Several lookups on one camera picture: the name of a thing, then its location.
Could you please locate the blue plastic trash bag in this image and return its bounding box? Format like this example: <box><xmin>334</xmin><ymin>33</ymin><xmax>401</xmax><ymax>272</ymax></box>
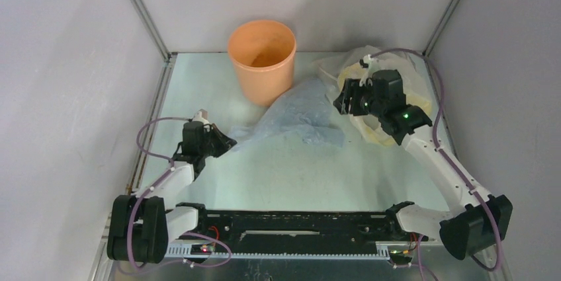
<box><xmin>228</xmin><ymin>78</ymin><xmax>345</xmax><ymax>150</ymax></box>

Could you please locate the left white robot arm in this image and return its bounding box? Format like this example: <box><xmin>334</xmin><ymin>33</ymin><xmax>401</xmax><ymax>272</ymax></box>
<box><xmin>107</xmin><ymin>118</ymin><xmax>237</xmax><ymax>269</ymax></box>

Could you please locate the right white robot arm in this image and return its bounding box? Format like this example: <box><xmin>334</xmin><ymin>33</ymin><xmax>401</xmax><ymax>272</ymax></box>
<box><xmin>333</xmin><ymin>69</ymin><xmax>513</xmax><ymax>260</ymax></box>

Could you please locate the orange plastic trash bin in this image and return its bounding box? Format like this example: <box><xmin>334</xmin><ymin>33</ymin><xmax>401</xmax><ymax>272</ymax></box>
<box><xmin>227</xmin><ymin>19</ymin><xmax>297</xmax><ymax>106</ymax></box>

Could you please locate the clear white plastic bag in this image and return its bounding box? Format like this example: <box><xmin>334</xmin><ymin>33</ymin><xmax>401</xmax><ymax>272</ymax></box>
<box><xmin>314</xmin><ymin>46</ymin><xmax>420</xmax><ymax>87</ymax></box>

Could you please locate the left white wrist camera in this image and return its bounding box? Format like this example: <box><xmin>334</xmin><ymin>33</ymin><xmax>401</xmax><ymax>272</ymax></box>
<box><xmin>191</xmin><ymin>109</ymin><xmax>210</xmax><ymax>124</ymax></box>

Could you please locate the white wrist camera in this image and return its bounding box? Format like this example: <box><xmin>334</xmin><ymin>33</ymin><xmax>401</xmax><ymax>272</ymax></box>
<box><xmin>191</xmin><ymin>109</ymin><xmax>210</xmax><ymax>124</ymax></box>
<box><xmin>359</xmin><ymin>54</ymin><xmax>378</xmax><ymax>87</ymax></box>

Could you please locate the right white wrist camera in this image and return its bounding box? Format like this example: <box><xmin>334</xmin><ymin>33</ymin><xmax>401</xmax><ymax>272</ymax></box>
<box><xmin>359</xmin><ymin>54</ymin><xmax>378</xmax><ymax>87</ymax></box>

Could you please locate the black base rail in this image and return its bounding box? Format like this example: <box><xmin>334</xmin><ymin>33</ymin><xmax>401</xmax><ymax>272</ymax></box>
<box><xmin>170</xmin><ymin>210</ymin><xmax>420</xmax><ymax>259</ymax></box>

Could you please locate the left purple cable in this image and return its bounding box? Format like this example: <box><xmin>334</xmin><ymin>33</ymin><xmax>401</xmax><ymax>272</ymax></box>
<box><xmin>116</xmin><ymin>116</ymin><xmax>233</xmax><ymax>271</ymax></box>

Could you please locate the purple cable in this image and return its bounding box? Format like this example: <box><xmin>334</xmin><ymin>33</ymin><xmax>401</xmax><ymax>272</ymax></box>
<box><xmin>116</xmin><ymin>116</ymin><xmax>233</xmax><ymax>271</ymax></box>
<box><xmin>368</xmin><ymin>48</ymin><xmax>503</xmax><ymax>281</ymax></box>

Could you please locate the aluminium frame front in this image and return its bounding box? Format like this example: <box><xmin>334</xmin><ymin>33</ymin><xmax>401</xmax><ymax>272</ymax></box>
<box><xmin>90</xmin><ymin>210</ymin><xmax>512</xmax><ymax>280</ymax></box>

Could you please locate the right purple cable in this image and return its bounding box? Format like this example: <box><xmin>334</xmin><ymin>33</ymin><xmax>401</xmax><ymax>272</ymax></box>
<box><xmin>368</xmin><ymin>48</ymin><xmax>503</xmax><ymax>281</ymax></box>

